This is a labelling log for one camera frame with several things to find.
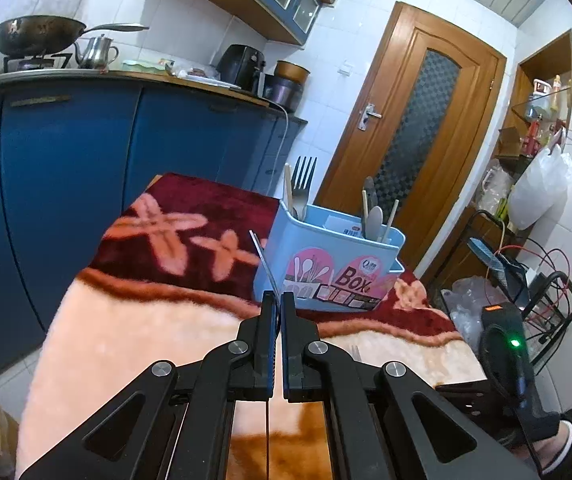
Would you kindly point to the gas stove burner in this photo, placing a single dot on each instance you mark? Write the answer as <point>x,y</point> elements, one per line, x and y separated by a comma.
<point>31,64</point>

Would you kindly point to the steel kettle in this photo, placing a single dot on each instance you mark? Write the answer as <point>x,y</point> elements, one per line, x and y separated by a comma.
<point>97,52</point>

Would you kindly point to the white paper card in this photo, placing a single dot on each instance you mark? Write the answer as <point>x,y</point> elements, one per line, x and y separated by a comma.
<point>341,225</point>

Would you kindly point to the wooden chopstick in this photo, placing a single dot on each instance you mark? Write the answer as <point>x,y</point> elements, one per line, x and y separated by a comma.
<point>391,220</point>

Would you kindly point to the black metal rack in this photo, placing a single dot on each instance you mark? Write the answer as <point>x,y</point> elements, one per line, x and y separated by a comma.
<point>568,285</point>

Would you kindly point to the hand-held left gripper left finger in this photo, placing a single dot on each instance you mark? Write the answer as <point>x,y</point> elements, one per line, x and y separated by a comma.
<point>268,340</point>

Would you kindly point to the metal fork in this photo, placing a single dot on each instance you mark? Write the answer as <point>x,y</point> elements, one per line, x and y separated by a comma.
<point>303,185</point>

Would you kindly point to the white plastic bag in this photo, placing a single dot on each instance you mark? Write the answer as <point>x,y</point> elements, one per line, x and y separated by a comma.
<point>541,190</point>

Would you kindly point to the person's right forearm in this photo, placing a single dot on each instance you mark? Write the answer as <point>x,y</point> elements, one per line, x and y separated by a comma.
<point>556,452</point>

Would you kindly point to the light blue utensil holder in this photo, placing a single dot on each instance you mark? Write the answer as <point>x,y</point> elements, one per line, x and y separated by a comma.
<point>281,250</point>

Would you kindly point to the clear plastic bag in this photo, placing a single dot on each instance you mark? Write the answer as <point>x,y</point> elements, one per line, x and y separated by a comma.
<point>466,305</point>

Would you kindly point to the dark red printed blanket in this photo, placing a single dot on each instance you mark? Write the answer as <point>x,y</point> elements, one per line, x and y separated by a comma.
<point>141,320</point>

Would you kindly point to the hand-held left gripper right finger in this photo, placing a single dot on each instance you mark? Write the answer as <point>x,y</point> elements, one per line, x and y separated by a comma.
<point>286,350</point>

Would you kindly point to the black wok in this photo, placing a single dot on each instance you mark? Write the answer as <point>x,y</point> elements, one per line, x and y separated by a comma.
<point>41,35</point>

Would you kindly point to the grey spoon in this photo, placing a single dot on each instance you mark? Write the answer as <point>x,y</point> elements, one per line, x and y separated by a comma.
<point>375,222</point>

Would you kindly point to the wooden door with glass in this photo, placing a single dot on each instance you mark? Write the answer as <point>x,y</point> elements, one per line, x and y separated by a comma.
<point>401,60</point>

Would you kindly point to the row of bottles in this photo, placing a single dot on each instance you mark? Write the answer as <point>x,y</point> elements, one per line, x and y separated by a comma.
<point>541,125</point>

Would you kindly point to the white light switch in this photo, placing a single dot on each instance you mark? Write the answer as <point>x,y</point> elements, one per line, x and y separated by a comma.
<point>347,69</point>

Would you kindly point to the dark tipped wooden utensil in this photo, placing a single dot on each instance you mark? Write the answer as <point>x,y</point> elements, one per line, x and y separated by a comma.
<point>369,192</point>

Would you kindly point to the black air fryer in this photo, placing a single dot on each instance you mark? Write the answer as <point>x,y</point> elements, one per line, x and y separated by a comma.
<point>238,65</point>

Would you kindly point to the blue kitchen cabinet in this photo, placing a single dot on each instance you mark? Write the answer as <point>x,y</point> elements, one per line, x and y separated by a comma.
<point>66,185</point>

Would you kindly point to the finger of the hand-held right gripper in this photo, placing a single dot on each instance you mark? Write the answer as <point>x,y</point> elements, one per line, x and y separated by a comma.
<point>466,400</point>

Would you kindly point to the wooden wall shelf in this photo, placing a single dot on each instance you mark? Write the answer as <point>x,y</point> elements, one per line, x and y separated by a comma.
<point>528,65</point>

